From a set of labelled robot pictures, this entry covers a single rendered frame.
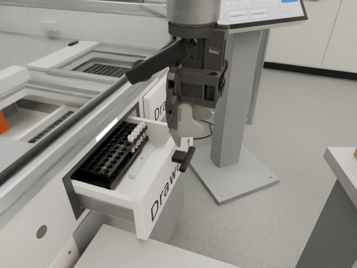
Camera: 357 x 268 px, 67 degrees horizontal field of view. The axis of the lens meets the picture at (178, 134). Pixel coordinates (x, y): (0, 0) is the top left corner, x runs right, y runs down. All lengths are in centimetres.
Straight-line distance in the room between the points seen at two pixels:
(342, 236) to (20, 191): 84
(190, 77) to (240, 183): 139
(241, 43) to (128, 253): 113
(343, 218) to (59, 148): 79
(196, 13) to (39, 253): 44
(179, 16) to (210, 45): 6
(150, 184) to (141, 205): 4
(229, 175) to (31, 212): 144
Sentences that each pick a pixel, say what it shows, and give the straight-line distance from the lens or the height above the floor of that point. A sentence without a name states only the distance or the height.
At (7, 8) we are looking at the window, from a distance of 41.
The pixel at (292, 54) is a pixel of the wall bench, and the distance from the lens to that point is 347.
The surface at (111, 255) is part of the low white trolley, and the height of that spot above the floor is 76.
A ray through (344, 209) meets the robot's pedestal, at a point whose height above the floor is 63.
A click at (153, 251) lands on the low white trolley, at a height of 76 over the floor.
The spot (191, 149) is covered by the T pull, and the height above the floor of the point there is 91.
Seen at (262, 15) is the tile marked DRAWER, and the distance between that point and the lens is 136.
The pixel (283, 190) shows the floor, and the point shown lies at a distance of 183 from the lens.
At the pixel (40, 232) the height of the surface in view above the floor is 88.
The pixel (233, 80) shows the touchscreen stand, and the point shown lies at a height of 66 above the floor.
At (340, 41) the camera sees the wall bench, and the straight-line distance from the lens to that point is 346.
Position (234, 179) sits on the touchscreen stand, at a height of 4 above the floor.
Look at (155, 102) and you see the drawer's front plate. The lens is 75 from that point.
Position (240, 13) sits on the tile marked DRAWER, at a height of 101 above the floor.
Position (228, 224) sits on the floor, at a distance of 158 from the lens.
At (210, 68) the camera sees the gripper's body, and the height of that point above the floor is 110.
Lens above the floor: 125
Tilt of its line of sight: 35 degrees down
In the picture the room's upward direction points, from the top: straight up
